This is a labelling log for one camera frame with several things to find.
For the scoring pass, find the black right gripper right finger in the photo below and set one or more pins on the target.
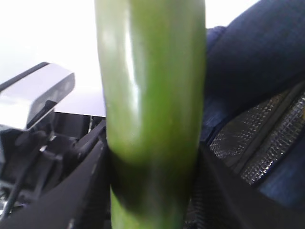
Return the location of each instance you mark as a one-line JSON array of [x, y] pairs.
[[222, 200]]

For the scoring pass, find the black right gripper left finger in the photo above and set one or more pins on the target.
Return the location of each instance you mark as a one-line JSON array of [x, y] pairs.
[[81, 201]]

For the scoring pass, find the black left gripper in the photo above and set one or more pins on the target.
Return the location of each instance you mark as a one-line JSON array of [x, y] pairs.
[[35, 161]]

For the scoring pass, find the dark blue lunch bag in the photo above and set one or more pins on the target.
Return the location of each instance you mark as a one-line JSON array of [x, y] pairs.
[[254, 101]]

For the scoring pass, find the green cucumber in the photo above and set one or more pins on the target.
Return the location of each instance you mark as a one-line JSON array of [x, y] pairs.
[[152, 62]]

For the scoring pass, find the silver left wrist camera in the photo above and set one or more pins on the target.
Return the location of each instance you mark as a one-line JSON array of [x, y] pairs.
[[28, 97]]

